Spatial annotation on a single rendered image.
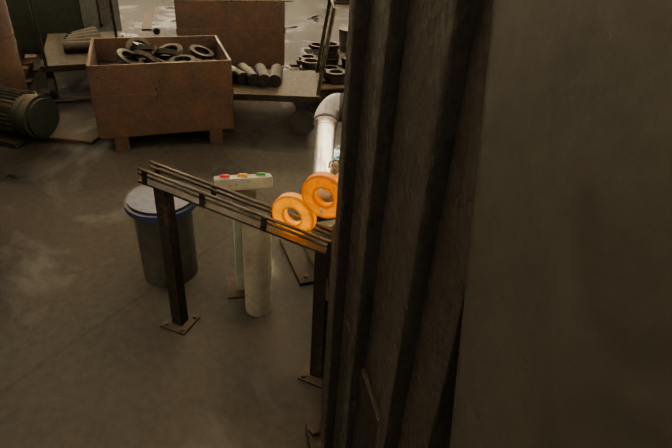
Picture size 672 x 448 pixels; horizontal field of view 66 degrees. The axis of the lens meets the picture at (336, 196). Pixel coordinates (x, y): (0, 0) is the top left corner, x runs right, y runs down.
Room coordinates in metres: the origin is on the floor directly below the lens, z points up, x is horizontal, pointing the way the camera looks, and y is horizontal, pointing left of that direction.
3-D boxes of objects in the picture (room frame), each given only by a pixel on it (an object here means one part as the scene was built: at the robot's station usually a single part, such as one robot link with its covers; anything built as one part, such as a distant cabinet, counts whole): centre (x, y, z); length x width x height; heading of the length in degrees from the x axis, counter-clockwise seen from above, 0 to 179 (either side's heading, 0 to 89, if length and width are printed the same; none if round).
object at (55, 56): (4.61, 2.35, 0.48); 1.18 x 0.65 x 0.96; 24
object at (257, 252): (1.76, 0.32, 0.26); 0.12 x 0.12 x 0.52
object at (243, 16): (5.41, 1.21, 0.38); 1.03 x 0.83 x 0.75; 107
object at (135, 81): (3.68, 1.34, 0.33); 0.93 x 0.73 x 0.66; 111
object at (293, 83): (4.00, 0.69, 0.48); 1.18 x 0.65 x 0.96; 94
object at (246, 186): (1.91, 0.40, 0.31); 0.24 x 0.16 x 0.62; 104
